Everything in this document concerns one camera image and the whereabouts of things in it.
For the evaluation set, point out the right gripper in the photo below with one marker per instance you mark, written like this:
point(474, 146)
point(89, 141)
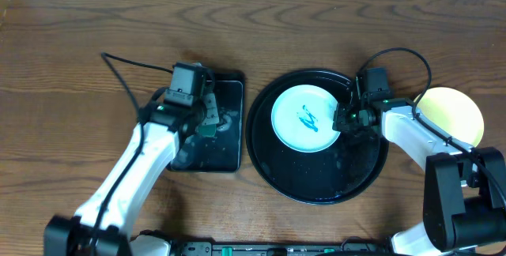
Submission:
point(340, 122)

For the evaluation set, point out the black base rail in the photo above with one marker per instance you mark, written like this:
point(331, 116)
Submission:
point(156, 243)

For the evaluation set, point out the black rectangular tray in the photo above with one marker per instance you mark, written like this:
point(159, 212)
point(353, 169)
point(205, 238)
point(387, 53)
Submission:
point(221, 153)

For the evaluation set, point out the yellow plate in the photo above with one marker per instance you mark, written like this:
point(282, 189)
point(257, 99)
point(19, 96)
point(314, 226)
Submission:
point(454, 112)

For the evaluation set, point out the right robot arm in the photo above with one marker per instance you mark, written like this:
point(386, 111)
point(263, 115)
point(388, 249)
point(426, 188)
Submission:
point(464, 191)

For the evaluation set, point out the white plate with M stain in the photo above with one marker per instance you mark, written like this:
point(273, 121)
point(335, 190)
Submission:
point(302, 118)

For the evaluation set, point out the green yellow sponge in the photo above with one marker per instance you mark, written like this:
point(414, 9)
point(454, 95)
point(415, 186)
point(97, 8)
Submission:
point(207, 130)

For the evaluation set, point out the black round tray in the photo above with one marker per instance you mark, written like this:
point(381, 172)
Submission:
point(333, 175)

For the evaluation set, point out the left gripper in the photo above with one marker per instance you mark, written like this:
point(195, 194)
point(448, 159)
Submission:
point(210, 111)

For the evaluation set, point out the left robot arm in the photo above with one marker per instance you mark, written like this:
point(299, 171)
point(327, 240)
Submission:
point(103, 225)

